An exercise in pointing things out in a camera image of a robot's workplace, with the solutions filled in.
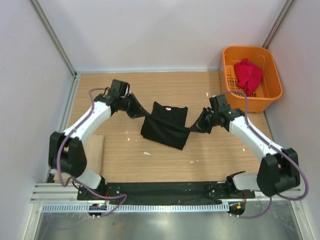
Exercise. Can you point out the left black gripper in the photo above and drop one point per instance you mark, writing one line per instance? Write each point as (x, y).
(138, 111)

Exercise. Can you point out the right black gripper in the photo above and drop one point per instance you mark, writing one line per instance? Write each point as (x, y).
(199, 126)

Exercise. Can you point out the black t shirt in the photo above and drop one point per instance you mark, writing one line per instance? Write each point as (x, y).
(166, 125)

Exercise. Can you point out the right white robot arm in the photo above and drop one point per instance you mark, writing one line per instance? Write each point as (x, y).
(277, 171)

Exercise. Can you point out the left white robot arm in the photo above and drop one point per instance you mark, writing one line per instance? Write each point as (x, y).
(66, 149)

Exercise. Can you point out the brown cardboard sheet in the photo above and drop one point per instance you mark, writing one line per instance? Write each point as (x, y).
(96, 152)

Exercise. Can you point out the red t shirt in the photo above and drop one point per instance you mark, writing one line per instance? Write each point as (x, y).
(249, 76)

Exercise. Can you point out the orange plastic basket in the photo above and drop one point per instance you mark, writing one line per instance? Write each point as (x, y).
(269, 90)

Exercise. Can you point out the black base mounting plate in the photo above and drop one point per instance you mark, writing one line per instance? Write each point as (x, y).
(214, 189)

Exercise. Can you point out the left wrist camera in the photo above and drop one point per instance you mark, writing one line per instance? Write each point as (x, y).
(119, 89)

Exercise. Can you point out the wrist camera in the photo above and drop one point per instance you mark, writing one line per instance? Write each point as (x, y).
(219, 104)
(119, 89)

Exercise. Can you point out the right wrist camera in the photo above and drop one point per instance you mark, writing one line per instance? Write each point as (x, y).
(219, 104)

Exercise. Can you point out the white slotted cable duct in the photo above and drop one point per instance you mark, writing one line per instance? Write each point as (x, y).
(99, 207)

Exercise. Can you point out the aluminium front frame rail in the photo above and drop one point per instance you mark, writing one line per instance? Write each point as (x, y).
(55, 193)

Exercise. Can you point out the left aluminium corner post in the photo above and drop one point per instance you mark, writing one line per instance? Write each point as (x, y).
(52, 35)

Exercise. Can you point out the aluminium corner post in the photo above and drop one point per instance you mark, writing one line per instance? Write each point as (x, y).
(279, 21)
(52, 35)

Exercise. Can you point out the right aluminium corner post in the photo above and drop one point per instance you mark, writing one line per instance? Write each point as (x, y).
(279, 21)

